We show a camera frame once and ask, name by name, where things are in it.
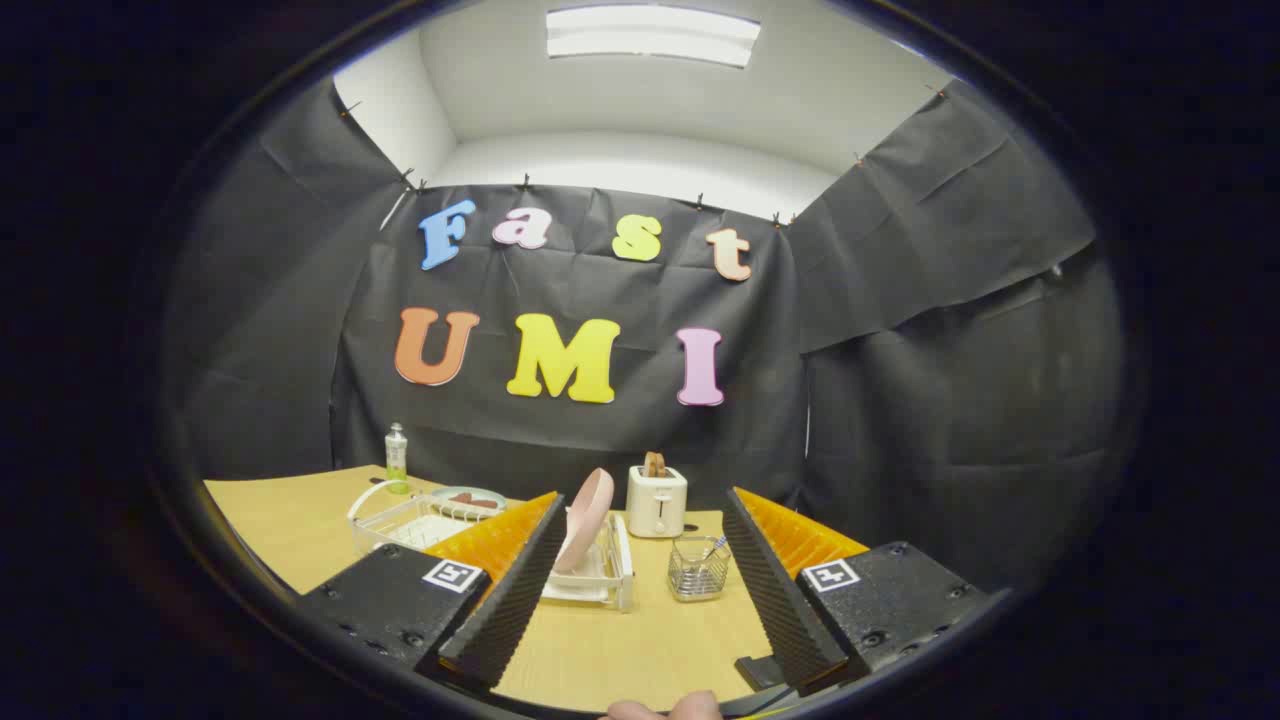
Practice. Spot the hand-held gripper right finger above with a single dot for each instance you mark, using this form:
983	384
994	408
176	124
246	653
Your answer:
775	600

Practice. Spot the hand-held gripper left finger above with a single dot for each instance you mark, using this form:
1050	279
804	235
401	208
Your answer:
510	600

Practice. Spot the pink plate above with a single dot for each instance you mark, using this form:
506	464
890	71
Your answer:
590	510

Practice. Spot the pale green oval plate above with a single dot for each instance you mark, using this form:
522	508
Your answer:
445	492

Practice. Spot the white toaster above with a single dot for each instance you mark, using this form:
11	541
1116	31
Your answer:
655	505

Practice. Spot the clear bottle with green base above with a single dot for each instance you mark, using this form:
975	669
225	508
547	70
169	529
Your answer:
396	460

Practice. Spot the bread slice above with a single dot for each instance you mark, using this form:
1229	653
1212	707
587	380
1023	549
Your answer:
654	464

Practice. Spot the ceiling light panel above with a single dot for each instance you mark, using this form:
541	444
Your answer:
650	35

